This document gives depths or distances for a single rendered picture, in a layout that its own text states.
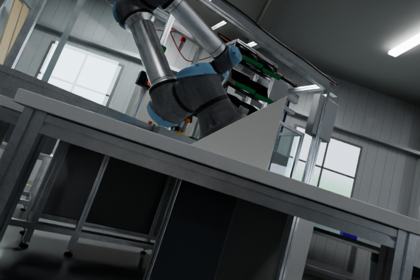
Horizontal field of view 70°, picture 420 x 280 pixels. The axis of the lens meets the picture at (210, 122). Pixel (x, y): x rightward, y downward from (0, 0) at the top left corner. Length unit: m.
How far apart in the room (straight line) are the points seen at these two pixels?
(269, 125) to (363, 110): 5.85
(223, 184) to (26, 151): 0.40
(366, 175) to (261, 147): 5.71
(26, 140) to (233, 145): 0.44
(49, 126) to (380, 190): 6.24
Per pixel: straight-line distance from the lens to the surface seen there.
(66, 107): 0.66
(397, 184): 6.78
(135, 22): 1.14
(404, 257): 0.81
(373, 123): 6.64
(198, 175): 0.63
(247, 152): 0.74
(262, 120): 0.76
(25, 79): 1.19
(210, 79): 0.90
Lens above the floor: 0.79
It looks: 12 degrees up
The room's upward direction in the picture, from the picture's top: 18 degrees clockwise
